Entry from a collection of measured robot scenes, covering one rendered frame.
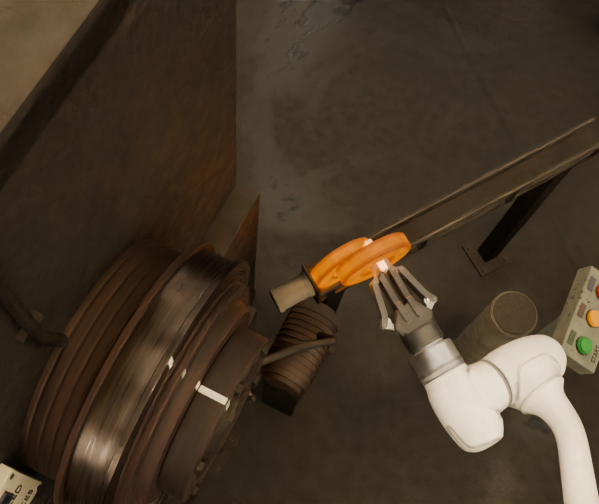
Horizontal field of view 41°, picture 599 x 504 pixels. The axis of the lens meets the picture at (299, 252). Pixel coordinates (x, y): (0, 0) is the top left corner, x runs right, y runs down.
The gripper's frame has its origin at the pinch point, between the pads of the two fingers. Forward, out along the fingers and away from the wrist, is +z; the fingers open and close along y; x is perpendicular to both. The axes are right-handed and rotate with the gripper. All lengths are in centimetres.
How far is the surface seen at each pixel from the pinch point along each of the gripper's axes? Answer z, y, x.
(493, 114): 46, 96, -95
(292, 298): 5.0, -13.7, -23.7
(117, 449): -16, -57, 40
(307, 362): -7.2, -14.6, -40.1
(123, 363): -6, -52, 42
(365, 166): 49, 45, -95
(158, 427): -15, -51, 36
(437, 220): 6.8, 27.3, -27.1
